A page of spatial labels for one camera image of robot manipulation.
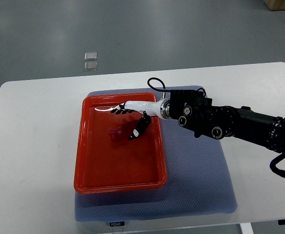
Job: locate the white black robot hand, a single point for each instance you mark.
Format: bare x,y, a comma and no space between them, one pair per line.
147,109

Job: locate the red pepper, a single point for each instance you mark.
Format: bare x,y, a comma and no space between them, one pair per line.
123,131

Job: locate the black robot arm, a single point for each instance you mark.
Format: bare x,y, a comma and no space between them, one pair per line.
194,111

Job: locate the red plastic tray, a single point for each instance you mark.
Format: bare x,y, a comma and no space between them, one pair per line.
105,165

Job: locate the upper floor plate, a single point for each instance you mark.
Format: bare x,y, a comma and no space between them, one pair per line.
90,56

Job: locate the blue-grey textured mat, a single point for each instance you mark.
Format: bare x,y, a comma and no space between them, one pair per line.
198,181

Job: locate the black mat label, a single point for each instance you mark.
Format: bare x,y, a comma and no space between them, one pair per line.
117,224

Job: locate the white table leg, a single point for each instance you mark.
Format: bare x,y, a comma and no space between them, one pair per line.
246,228

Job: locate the cardboard box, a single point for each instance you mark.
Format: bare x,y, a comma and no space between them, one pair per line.
275,5

